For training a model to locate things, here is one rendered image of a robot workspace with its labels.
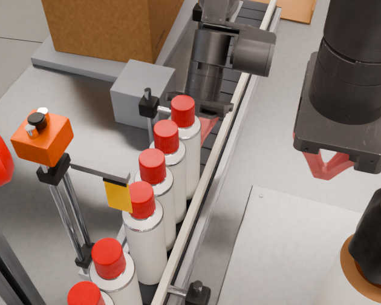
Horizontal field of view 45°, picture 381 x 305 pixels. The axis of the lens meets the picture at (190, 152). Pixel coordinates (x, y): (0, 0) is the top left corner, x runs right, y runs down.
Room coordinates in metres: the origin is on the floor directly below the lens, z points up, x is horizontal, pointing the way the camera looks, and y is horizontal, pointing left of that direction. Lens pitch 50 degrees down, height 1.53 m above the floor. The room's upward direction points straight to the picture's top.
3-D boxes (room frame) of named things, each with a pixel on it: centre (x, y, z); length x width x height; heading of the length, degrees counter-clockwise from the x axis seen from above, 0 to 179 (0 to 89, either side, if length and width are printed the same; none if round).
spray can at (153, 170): (0.36, 0.05, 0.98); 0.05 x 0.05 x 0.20
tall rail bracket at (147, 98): (0.57, 0.05, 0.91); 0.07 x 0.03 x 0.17; 72
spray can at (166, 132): (0.41, 0.03, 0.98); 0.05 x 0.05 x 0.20
